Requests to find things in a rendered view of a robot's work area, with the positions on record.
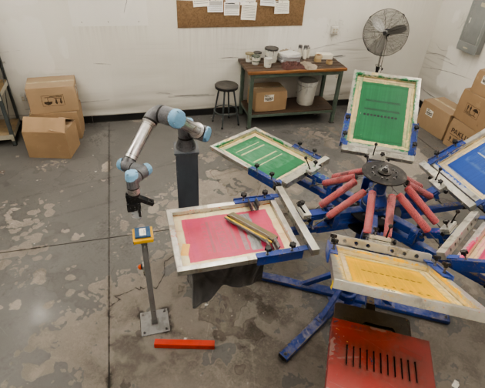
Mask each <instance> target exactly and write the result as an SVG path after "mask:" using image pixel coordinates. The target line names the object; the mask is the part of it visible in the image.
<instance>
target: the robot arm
mask: <svg viewBox="0 0 485 388"><path fill-rule="evenodd" d="M158 123H161V124H163V125H168V126H170V127H172V128H174V129H178V140H177V143H176V149H177V150H179V151H180V152H191V151H193V150H195V149H196V143H195V140H194V139H197V140H199V141H202V142H208V141H209V138H210V136H211V132H212V130H211V128H210V127H208V126H206V125H203V124H201V123H199V122H194V121H193V119H191V118H186V114H185V113H184V111H182V110H180V109H174V108H172V107H168V106H166V105H155V106H153V107H152V108H151V109H149V110H148V111H147V113H146V114H145V115H144V116H143V118H142V124H141V126H140V128H139V130H138V132H137V133H136V135H135V138H134V139H133V141H132V143H131V145H130V147H129V149H128V151H127V153H126V154H125V157H124V158H120V159H119V160H118V161H117V163H116V166H117V168H118V169H120V170H122V171H123V172H125V183H126V188H127V192H126V193H125V197H126V204H127V210H128V212H131V213H132V218H137V219H139V220H141V219H142V213H141V203H144V204H146V205H149V206H153V205H154V204H155V203H154V199H150V198H148V197H145V196H141V195H140V187H139V183H140V182H141V181H142V180H143V179H144V178H146V177H147V176H149V175H150V174H151V173H152V167H151V166H150V164H148V163H144V164H142V165H140V164H138V163H135V162H136V160H137V158H138V157H139V155H140V153H141V151H142V149H143V147H144V145H145V143H146V141H147V139H148V137H149V136H150V134H151V132H152V130H153V128H154V127H156V126H157V124H158Z"/></svg>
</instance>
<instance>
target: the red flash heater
mask: <svg viewBox="0 0 485 388"><path fill-rule="evenodd" d="M324 388H436V384H435V378H434V372H433V361H432V356H431V350H430V341H428V340H424V339H418V338H415V337H412V336H406V335H403V334H399V333H394V332H390V331H387V330H384V329H377V328H374V327H371V326H365V325H362V324H358V323H353V322H350V321H346V320H343V319H337V318H334V317H333V318H332V321H331V324H330V330H329V345H328V354H327V362H326V378H325V386H324Z"/></svg>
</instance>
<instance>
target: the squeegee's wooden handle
mask: <svg viewBox="0 0 485 388"><path fill-rule="evenodd" d="M230 215H233V216H235V217H236V218H238V219H241V220H242V221H243V222H246V223H248V224H250V225H251V226H253V227H255V228H257V229H258V230H260V231H262V232H264V233H265V234H267V235H269V238H268V239H269V240H271V241H272V242H271V243H273V240H274V238H275V237H276V238H277V239H278V236H277V235H275V234H273V233H271V232H270V231H268V230H266V229H264V228H262V227H261V226H258V225H256V224H255V223H253V222H251V221H249V220H248V219H245V218H243V217H242V216H240V215H238V214H236V213H234V212H231V213H230V214H228V215H227V216H228V217H229V218H230Z"/></svg>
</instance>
